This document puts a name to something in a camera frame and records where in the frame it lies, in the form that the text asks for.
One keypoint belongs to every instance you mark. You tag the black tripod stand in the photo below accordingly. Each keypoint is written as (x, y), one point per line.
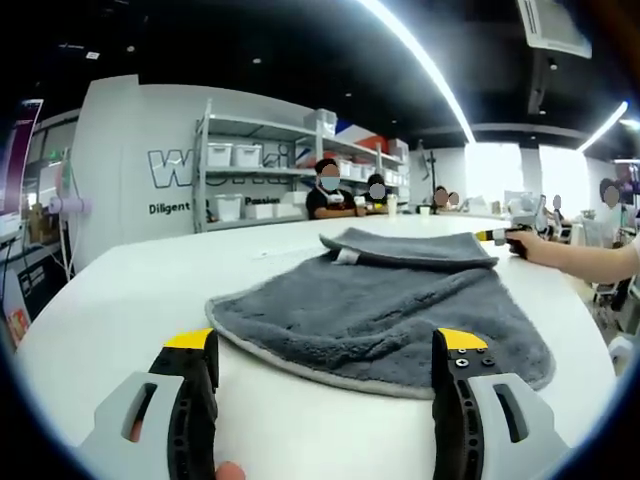
(434, 175)

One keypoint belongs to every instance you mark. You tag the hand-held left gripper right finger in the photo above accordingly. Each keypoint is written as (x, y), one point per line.
(457, 430)

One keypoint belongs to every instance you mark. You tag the white table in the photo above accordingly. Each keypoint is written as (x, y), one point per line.
(150, 300)

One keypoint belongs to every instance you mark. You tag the grey metal shelving rack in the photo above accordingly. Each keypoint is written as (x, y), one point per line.
(201, 180)

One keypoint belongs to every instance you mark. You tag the grey towel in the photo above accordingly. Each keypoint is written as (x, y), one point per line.
(375, 310)

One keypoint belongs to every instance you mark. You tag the black cabinet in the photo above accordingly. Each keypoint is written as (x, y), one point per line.
(45, 280)

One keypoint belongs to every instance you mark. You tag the ceiling air conditioner unit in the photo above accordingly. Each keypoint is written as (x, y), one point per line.
(555, 25)

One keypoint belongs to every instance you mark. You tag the person's left hand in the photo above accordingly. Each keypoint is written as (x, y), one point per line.
(230, 472)

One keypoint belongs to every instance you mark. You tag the computer monitor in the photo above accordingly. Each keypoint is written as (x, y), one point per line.
(20, 150)

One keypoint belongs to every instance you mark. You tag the ceiling light strip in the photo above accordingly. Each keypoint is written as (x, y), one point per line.
(430, 65)
(602, 126)

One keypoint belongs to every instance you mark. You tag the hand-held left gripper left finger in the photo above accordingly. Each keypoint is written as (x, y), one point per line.
(192, 430)

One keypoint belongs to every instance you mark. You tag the group of white storage boxes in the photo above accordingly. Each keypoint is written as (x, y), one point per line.
(219, 154)

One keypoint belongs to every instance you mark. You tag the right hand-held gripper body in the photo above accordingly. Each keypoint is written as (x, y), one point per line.
(522, 222)

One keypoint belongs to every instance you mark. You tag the orange printed carton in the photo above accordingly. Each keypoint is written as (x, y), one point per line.
(18, 326)

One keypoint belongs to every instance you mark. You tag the purple rolled mat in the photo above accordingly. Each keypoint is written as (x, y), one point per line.
(70, 205)

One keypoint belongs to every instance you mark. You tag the person's right hand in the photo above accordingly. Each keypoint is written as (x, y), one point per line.
(530, 246)

